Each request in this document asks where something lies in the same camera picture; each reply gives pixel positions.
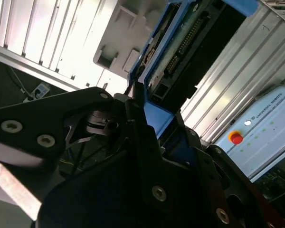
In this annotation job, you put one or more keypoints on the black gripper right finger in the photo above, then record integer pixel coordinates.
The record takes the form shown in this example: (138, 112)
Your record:
(213, 180)

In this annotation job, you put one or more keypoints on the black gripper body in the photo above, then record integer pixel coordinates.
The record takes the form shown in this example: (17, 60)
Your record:
(97, 202)

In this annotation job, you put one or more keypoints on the hard disk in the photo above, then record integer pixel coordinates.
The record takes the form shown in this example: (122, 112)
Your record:
(180, 42)

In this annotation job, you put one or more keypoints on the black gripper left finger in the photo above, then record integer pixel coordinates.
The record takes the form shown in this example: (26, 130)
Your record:
(38, 114)

